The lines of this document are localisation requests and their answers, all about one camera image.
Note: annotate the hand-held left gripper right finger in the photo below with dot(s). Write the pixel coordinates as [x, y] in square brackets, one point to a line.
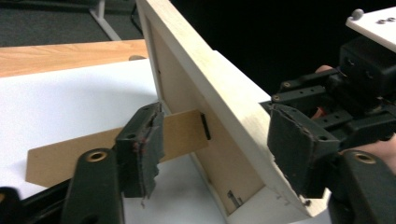
[299, 149]

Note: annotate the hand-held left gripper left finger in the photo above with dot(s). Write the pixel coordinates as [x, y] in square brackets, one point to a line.
[140, 149]

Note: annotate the pale wooden picture frame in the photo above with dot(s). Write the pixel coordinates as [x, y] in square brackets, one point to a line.
[218, 81]

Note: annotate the small grey round disc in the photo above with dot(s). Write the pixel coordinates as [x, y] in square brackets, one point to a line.
[137, 58]

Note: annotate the white metal desk frame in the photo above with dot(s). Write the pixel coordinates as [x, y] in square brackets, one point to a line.
[104, 18]

